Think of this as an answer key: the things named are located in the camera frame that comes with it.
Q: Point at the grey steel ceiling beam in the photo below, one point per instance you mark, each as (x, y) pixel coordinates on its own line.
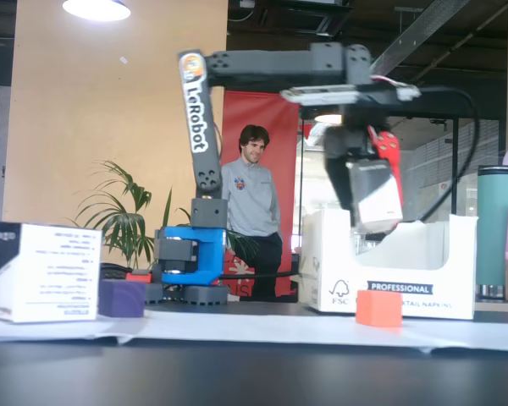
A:
(410, 38)

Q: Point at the purple cube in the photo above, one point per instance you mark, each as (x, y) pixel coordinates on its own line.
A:
(122, 298)

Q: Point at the grey robot base mount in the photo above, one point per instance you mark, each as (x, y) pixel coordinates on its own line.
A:
(203, 294)

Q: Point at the red banner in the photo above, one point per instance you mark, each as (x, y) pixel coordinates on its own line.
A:
(275, 114)

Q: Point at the bar-shaped gripper camera board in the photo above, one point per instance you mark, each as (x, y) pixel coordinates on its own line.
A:
(321, 93)

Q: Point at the orange cube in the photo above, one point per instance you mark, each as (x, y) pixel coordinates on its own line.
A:
(379, 308)

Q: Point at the potted palm plant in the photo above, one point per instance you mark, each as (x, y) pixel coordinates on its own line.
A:
(123, 211)

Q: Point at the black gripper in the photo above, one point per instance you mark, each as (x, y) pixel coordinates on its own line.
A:
(345, 143)

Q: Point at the teal tumbler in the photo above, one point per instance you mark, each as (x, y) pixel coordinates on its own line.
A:
(493, 228)

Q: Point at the black pendant lamp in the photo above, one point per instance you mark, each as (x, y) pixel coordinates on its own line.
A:
(328, 118)

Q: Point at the white cardboard napkin box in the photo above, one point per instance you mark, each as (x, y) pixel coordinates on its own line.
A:
(432, 254)

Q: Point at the grey LeRobot robot arm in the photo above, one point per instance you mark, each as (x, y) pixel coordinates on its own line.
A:
(203, 169)

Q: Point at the man in grey sweater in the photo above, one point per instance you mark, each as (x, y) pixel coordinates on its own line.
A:
(254, 199)

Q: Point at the black and white box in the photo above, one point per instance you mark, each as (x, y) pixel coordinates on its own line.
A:
(377, 194)
(55, 270)

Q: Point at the white pendant lamp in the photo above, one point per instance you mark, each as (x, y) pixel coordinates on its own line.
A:
(96, 9)

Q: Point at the white paper sheet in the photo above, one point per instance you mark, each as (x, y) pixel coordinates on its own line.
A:
(237, 330)

